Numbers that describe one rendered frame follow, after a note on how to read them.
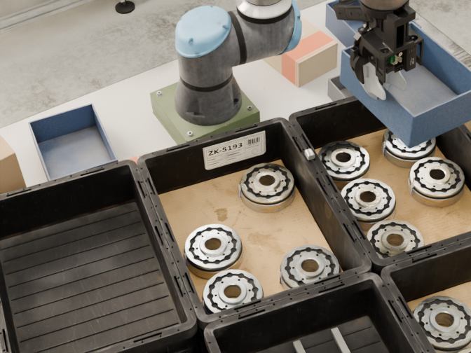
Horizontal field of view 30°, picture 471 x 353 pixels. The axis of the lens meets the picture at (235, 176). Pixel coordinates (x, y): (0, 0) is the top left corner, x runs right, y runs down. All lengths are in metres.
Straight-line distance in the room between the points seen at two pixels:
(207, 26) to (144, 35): 1.66
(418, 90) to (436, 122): 0.12
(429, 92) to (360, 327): 0.42
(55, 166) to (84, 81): 1.35
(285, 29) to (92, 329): 0.75
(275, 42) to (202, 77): 0.17
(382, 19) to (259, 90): 0.82
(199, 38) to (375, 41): 0.56
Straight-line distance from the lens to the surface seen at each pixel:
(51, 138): 2.05
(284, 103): 2.06
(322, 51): 2.09
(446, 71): 1.55
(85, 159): 1.98
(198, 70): 1.85
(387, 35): 1.32
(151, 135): 2.01
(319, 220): 1.61
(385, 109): 1.46
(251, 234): 1.62
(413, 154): 1.72
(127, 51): 3.41
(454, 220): 1.66
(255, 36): 1.85
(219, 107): 1.91
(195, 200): 1.68
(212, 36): 1.80
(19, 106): 3.27
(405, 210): 1.67
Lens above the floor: 2.07
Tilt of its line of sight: 46 degrees down
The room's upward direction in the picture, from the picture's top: 4 degrees counter-clockwise
